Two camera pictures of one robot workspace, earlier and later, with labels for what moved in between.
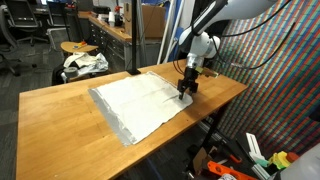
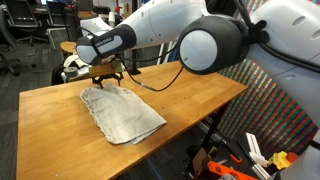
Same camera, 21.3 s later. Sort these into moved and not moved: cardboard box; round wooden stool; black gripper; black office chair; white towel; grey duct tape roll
Moved: white towel; black gripper
Not moved: black office chair; round wooden stool; cardboard box; grey duct tape roll
